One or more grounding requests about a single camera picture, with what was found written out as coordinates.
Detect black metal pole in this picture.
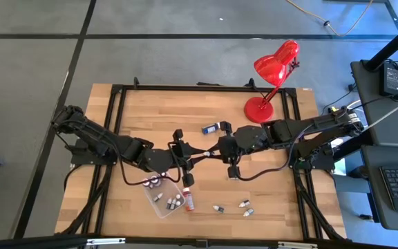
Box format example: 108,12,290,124
362,16,398,73

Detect black rig crossbeam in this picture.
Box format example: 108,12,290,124
0,234,398,249

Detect white cable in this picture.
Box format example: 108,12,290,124
343,93,398,132

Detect black metal table frame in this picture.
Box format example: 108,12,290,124
55,76,347,243

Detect black floor cable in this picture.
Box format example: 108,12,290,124
318,82,357,117

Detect red desk lamp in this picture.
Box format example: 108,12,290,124
243,39,301,125

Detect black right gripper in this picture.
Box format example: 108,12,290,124
205,121,241,180

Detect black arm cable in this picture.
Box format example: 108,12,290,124
115,145,183,187
235,126,312,183

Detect black power adapter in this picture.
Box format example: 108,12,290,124
379,61,398,98

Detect clear plastic storage bin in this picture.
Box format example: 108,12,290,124
142,172,187,219

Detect large orange-banded coloring bottle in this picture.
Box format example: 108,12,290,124
182,186,196,212

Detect large blue food coloring bottle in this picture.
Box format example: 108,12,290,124
201,122,221,136

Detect gray side desk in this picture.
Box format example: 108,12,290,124
350,59,398,148
359,144,398,232

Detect yellow cable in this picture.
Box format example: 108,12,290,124
284,0,375,37

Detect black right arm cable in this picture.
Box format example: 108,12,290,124
235,126,312,183

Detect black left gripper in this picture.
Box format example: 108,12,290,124
169,129,209,188

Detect silver metal bracket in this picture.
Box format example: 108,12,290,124
277,241,319,249
86,237,126,247

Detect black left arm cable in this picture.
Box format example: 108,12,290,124
115,145,183,187

